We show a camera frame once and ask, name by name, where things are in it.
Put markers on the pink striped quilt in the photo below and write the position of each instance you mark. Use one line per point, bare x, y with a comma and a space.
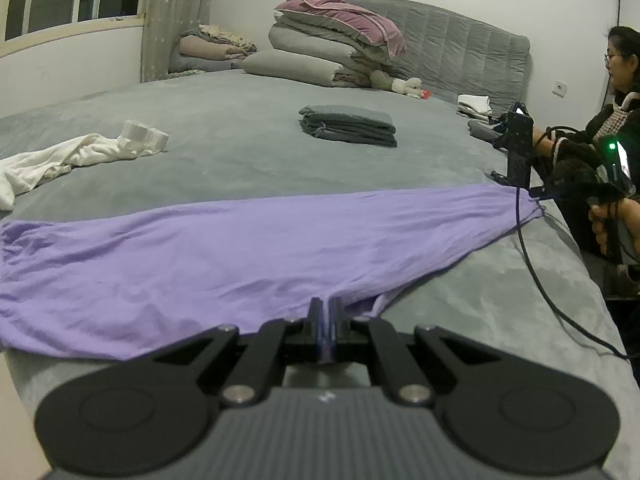
345, 17

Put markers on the white folded clothes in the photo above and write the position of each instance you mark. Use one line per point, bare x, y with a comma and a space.
475, 104

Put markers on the grey bed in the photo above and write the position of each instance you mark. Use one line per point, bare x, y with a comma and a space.
250, 125

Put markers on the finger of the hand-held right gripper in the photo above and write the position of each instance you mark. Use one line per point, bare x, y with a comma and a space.
544, 192

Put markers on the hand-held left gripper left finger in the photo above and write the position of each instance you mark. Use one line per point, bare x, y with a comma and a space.
318, 335

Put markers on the purple pants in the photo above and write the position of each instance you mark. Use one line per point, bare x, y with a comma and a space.
225, 250

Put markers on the pile of folded blankets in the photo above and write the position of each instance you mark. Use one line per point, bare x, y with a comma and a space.
210, 50

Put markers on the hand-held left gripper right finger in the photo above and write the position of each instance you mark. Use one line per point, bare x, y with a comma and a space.
332, 335

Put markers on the window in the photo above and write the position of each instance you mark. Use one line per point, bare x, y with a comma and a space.
60, 0

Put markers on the white garment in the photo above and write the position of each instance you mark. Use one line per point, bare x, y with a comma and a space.
75, 152

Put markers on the grey padded headboard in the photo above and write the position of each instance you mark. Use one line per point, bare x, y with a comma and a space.
450, 45

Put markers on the plush toy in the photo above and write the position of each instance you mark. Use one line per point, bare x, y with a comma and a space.
400, 85

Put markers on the grey folded quilt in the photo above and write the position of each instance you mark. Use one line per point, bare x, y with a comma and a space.
310, 42

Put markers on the grey curtain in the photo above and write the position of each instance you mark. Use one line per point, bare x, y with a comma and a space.
175, 20

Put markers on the dark grey folded clothes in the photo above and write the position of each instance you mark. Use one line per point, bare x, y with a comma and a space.
350, 125

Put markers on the grey pillow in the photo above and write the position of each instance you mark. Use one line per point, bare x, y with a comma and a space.
295, 66

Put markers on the person's right hand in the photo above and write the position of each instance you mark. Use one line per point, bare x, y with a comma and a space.
596, 225

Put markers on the white wall socket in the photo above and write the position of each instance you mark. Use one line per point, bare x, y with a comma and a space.
560, 89

